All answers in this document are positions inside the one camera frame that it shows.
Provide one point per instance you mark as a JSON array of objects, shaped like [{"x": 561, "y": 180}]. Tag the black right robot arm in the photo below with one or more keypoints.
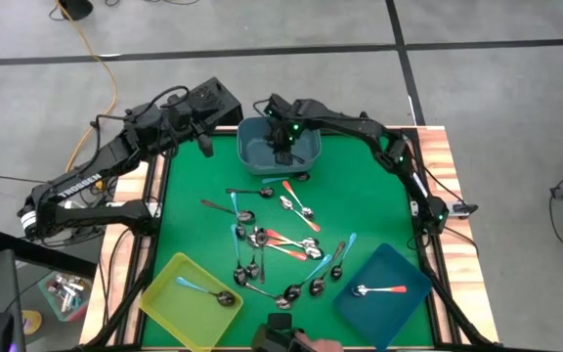
[{"x": 345, "y": 121}]

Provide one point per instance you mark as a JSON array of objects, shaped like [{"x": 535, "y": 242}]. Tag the teal bin with small items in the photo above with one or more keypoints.
[{"x": 66, "y": 293}]

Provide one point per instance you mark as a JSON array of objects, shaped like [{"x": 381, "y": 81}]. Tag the grey-blue plastic bin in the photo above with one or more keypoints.
[{"x": 257, "y": 156}]

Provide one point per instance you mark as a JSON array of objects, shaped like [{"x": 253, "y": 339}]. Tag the black round stand base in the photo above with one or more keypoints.
[{"x": 76, "y": 7}]

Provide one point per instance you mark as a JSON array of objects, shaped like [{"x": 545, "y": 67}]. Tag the grey usb hub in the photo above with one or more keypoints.
[{"x": 460, "y": 209}]

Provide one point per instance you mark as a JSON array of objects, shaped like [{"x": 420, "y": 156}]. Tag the person's hand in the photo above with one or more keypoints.
[{"x": 320, "y": 344}]

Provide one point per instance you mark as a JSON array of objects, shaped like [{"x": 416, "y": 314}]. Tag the black desk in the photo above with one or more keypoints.
[{"x": 42, "y": 251}]

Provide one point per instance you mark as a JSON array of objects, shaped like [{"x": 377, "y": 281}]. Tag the yellow tape roll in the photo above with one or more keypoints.
[{"x": 32, "y": 322}]

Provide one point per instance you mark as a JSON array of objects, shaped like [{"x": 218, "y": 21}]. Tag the white metal bracket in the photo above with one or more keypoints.
[
  {"x": 154, "y": 210},
  {"x": 414, "y": 207}
]

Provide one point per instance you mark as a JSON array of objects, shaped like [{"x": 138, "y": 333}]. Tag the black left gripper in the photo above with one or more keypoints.
[{"x": 186, "y": 122}]

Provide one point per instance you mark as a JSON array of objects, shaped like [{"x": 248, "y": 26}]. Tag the black handheld device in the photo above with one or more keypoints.
[{"x": 272, "y": 339}]

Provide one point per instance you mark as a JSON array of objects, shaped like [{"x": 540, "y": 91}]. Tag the small black camera box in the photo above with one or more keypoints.
[{"x": 279, "y": 321}]

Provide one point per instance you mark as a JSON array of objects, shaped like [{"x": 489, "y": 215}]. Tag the yellow-green plastic tray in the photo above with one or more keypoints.
[{"x": 184, "y": 313}]

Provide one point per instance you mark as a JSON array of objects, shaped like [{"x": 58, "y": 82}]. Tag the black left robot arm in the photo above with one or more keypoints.
[{"x": 81, "y": 178}]

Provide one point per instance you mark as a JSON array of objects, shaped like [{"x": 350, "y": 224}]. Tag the blue plastic tray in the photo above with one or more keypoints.
[{"x": 384, "y": 318}]

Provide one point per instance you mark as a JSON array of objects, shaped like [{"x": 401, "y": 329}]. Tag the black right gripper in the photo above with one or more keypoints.
[{"x": 284, "y": 134}]

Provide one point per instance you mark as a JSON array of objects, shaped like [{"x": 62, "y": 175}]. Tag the green table mat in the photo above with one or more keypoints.
[{"x": 359, "y": 205}]

